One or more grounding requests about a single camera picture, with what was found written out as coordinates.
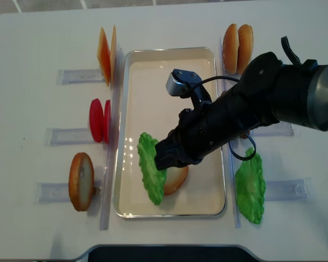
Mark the clear bun holder rail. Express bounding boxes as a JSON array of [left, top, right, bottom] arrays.
[[34, 180, 102, 204]]

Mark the green lettuce leaf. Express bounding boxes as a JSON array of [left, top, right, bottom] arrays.
[[137, 132, 167, 205], [235, 153, 266, 225]]

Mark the green lettuce leaf in holder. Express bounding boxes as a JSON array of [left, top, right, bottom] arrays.
[[235, 153, 266, 225]]

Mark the clear middle right holder rail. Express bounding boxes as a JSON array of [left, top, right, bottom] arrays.
[[250, 122, 295, 137]]

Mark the sesame bun top right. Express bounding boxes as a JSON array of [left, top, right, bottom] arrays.
[[237, 24, 254, 75]]

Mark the bun slice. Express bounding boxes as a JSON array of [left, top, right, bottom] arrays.
[[163, 166, 188, 196], [68, 152, 94, 212]]

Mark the clear tomato holder rail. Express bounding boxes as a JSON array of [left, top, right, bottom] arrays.
[[44, 128, 95, 146]]

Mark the sesame bun top left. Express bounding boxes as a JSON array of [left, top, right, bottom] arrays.
[[222, 23, 239, 75]]

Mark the clear left long strip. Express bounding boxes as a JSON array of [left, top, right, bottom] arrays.
[[100, 44, 125, 230]]

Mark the clear cheese holder rail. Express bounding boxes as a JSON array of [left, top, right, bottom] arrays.
[[56, 69, 105, 85]]

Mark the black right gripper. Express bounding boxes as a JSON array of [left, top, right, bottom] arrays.
[[154, 87, 263, 171]]

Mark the red tomato slice inner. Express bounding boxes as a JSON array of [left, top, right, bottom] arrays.
[[103, 100, 111, 144]]

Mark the bun bottom slice in holder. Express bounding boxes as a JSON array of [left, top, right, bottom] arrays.
[[68, 152, 94, 212]]

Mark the silver metal tray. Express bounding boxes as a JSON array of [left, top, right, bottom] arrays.
[[113, 47, 226, 218]]

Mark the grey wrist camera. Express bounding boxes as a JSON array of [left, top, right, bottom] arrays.
[[166, 69, 202, 98]]

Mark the clear lettuce holder rail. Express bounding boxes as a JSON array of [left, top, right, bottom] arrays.
[[265, 178, 313, 201]]

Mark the sesame bun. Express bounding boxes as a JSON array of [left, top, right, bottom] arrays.
[[237, 24, 254, 75], [222, 23, 239, 75]]

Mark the black camera cable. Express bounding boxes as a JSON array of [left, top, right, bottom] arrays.
[[188, 75, 257, 160]]

